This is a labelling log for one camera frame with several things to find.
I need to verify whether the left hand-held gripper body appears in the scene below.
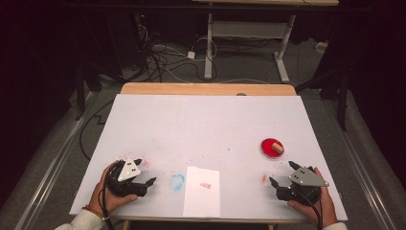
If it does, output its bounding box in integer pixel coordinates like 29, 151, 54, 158
106, 158, 148, 197

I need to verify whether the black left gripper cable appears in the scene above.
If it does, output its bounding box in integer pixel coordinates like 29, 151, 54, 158
100, 160, 122, 230

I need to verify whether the black floor cable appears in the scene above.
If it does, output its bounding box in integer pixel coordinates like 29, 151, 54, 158
79, 100, 115, 161

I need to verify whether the person's left hand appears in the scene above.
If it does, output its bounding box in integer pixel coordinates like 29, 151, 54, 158
88, 160, 139, 216

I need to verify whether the white paper sheet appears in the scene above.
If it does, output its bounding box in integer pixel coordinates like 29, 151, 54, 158
182, 166, 221, 219

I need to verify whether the white floor cable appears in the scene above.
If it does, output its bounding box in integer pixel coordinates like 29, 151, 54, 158
219, 78, 270, 85

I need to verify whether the white table cover board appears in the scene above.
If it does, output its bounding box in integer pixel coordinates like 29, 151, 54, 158
69, 93, 349, 222

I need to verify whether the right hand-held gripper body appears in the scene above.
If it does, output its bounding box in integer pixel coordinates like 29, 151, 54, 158
276, 167, 329, 205

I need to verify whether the tangle of floor cables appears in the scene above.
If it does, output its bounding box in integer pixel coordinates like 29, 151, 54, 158
135, 22, 221, 83

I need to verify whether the round red ink pad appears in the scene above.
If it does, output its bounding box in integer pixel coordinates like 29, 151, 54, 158
260, 137, 284, 159

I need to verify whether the orange bracelet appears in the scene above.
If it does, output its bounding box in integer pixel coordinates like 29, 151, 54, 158
81, 204, 110, 222

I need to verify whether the white-framed desk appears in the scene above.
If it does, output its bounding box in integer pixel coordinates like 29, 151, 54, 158
191, 0, 340, 84

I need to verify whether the metal floor rail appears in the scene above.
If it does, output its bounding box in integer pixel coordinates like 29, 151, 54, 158
322, 98, 398, 230
13, 91, 97, 230

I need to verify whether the person's right hand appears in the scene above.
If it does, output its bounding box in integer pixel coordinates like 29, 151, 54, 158
286, 167, 339, 228

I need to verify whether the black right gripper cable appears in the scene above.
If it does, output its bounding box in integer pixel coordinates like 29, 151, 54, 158
294, 187, 324, 230

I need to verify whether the black stand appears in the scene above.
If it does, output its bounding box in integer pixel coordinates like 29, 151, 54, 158
296, 63, 350, 132
74, 60, 86, 122

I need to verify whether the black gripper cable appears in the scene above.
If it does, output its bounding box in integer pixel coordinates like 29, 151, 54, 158
294, 187, 324, 230
100, 160, 122, 230

